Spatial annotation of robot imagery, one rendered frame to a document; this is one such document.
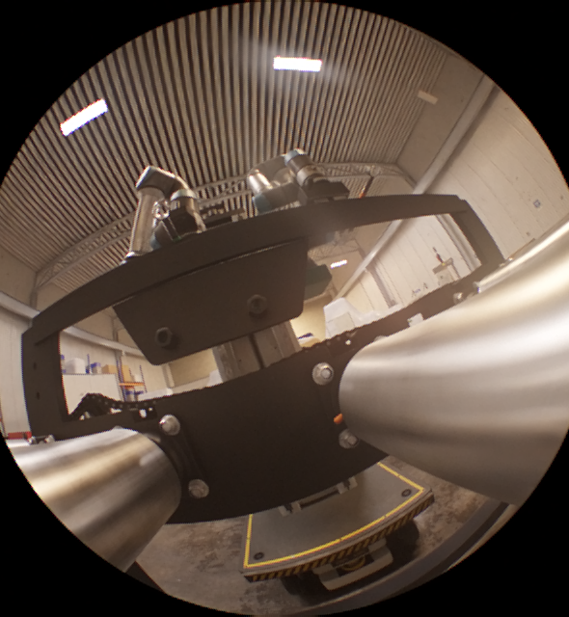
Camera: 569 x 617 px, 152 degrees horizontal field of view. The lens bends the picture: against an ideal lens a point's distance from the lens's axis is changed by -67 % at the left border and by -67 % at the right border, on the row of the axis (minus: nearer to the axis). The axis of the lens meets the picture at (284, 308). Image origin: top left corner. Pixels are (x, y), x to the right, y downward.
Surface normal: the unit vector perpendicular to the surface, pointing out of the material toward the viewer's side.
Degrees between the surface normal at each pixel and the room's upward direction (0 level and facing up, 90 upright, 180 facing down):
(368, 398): 65
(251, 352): 90
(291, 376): 90
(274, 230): 90
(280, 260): 90
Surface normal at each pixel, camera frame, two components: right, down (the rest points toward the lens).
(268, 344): 0.08, -0.32
